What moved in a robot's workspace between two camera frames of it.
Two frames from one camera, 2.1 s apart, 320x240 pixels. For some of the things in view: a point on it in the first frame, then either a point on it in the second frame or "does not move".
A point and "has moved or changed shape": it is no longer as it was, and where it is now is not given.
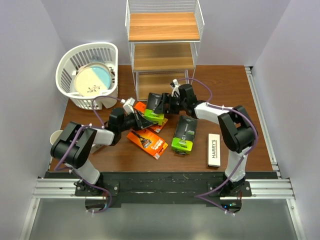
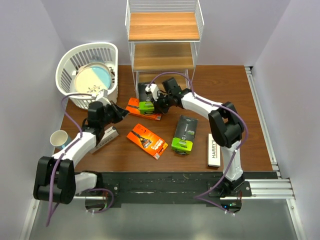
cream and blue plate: x=93 y=79 does not move
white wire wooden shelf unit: x=164 y=36 does not move
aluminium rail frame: x=277 y=188 does not move
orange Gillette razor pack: x=148 y=142 does not move
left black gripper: x=143 y=123 → x=119 y=113
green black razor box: x=183 y=137 does not move
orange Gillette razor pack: x=142 y=106 has moved or changed shape
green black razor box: x=153 y=101 → x=146 y=100
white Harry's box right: x=214 y=150 does not move
